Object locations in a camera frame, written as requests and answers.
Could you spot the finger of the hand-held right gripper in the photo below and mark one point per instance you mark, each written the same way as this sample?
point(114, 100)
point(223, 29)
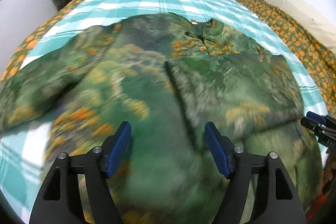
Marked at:
point(313, 116)
point(308, 123)

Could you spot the orange floral bedspread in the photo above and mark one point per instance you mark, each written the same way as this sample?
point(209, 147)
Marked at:
point(302, 37)

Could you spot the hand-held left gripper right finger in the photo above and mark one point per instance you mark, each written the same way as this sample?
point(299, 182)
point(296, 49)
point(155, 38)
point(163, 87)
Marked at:
point(215, 146)

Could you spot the green floral garment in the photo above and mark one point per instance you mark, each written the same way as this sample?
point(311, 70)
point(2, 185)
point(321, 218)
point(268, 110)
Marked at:
point(147, 98)

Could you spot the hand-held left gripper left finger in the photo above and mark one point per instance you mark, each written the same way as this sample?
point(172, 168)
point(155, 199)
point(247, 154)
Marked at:
point(119, 146)

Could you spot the person's right forearm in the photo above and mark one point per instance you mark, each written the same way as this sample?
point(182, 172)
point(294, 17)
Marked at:
point(328, 174)

